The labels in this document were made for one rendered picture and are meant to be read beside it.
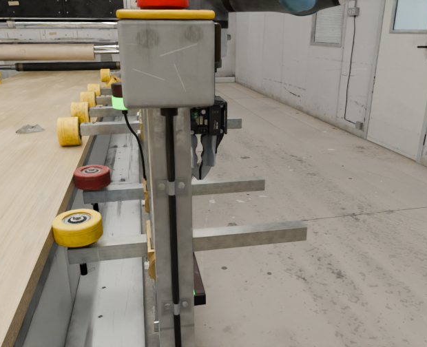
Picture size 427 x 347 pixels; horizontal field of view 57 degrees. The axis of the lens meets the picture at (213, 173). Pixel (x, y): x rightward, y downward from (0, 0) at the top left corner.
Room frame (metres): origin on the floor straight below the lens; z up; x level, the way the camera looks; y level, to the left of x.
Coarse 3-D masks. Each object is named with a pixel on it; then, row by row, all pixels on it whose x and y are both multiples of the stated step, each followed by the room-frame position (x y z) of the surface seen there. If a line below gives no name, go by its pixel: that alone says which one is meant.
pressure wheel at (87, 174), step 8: (80, 168) 0.86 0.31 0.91; (88, 168) 0.85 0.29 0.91; (96, 168) 0.87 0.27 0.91; (104, 168) 0.86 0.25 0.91; (80, 176) 0.81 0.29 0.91; (88, 176) 0.81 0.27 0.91; (96, 176) 0.81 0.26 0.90; (104, 176) 0.83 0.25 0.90; (80, 184) 0.81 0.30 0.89; (88, 184) 0.81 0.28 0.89; (96, 184) 0.81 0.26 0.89; (104, 184) 0.82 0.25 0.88; (96, 208) 0.84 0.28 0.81
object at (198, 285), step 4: (196, 264) 0.78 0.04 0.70; (196, 268) 0.76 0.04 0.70; (196, 272) 0.75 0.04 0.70; (196, 276) 0.73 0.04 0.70; (196, 280) 0.71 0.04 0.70; (200, 280) 0.71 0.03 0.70; (196, 284) 0.70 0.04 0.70; (200, 284) 0.70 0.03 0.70; (196, 288) 0.69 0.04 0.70; (200, 288) 0.69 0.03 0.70; (196, 292) 0.67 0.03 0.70; (200, 292) 0.67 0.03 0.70; (204, 292) 0.67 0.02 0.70
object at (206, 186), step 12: (192, 180) 0.90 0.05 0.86; (204, 180) 0.90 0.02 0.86; (216, 180) 0.90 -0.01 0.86; (228, 180) 0.90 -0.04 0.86; (240, 180) 0.90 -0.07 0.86; (252, 180) 0.90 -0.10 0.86; (264, 180) 0.91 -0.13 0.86; (84, 192) 0.83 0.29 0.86; (96, 192) 0.83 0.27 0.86; (108, 192) 0.84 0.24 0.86; (120, 192) 0.84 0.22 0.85; (132, 192) 0.85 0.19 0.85; (192, 192) 0.88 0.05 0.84; (204, 192) 0.88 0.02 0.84; (216, 192) 0.89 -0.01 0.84; (228, 192) 0.89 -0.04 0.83
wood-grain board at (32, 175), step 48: (0, 96) 1.95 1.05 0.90; (48, 96) 1.95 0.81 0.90; (0, 144) 1.09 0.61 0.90; (48, 144) 1.09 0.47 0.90; (0, 192) 0.73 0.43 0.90; (48, 192) 0.73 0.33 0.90; (0, 240) 0.54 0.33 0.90; (48, 240) 0.55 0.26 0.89; (0, 288) 0.42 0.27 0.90; (0, 336) 0.33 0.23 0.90
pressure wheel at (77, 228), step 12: (60, 216) 0.61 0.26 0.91; (72, 216) 0.61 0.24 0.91; (84, 216) 0.62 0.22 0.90; (96, 216) 0.61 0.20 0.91; (60, 228) 0.57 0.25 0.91; (72, 228) 0.57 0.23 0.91; (84, 228) 0.57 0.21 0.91; (96, 228) 0.59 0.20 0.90; (60, 240) 0.57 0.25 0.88; (72, 240) 0.56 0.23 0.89; (84, 240) 0.57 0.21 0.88; (96, 240) 0.59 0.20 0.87; (84, 264) 0.60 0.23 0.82
